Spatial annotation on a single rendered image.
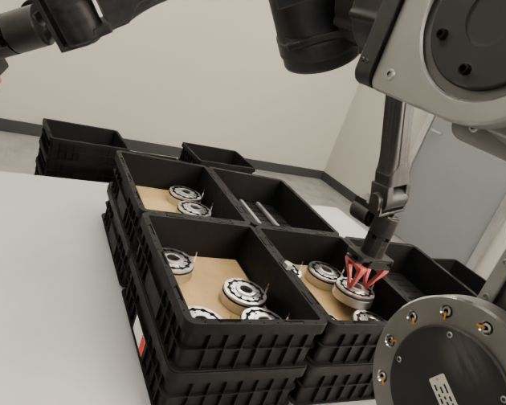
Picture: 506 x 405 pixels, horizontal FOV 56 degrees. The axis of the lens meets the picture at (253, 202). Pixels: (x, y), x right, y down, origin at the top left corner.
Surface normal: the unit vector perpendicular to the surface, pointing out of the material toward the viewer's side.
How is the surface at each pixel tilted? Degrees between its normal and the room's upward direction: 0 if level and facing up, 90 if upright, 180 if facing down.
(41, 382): 0
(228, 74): 90
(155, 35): 90
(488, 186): 90
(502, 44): 90
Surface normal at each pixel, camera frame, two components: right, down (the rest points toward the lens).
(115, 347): 0.32, -0.88
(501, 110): -0.83, -0.08
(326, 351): 0.38, 0.45
